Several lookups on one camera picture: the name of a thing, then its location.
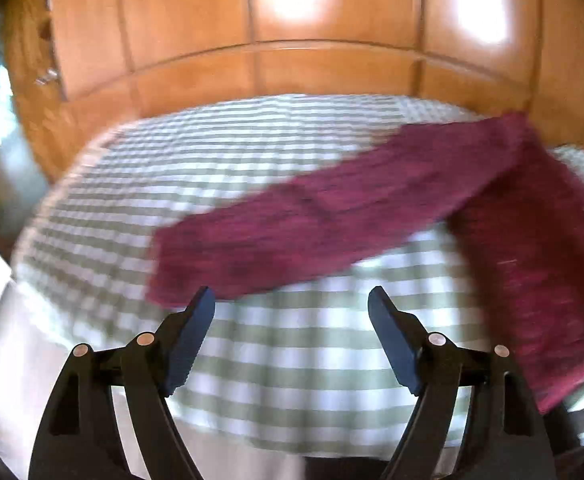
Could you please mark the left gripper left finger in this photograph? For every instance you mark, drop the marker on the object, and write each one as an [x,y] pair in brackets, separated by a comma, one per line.
[81,434]

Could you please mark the red floral patterned garment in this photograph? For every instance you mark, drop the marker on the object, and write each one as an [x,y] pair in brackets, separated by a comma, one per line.
[517,212]

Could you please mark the green white checkered bedsheet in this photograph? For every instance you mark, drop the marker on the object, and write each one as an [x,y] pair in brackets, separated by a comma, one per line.
[298,368]

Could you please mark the wooden panelled wardrobe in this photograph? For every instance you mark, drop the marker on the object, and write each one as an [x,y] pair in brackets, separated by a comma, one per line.
[78,67]

